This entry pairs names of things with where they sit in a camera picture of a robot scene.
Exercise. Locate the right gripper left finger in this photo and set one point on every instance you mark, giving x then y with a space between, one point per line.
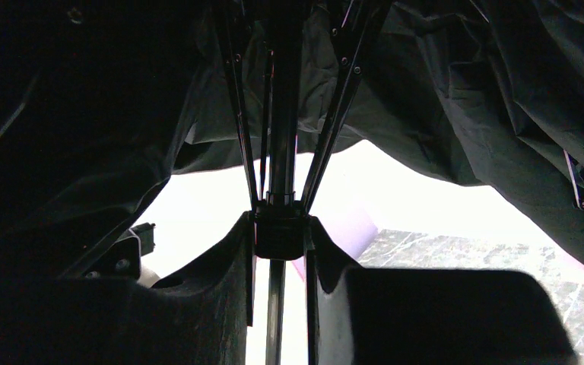
196 315

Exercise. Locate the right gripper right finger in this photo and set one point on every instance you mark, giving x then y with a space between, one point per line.
359 315

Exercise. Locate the pink and black umbrella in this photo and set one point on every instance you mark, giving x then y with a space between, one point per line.
134 134

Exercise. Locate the red framed whiteboard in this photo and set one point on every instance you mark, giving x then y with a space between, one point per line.
337 242

